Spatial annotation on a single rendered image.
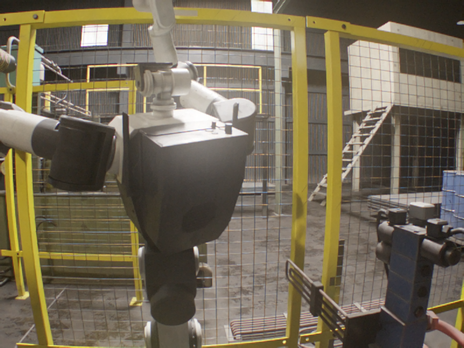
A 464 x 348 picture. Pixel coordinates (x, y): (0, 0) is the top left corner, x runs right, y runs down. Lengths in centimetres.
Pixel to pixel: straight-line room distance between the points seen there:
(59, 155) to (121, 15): 78
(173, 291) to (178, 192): 27
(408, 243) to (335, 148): 80
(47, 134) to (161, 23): 45
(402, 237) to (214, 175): 38
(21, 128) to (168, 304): 53
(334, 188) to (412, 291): 81
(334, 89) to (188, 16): 67
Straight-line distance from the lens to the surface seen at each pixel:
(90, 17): 134
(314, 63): 1276
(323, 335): 156
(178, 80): 73
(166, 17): 93
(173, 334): 110
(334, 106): 133
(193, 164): 59
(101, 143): 68
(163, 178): 57
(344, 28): 145
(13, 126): 77
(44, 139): 70
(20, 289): 316
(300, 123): 126
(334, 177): 132
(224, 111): 82
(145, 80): 71
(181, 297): 76
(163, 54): 98
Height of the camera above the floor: 127
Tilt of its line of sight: 4 degrees down
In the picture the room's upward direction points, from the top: straight up
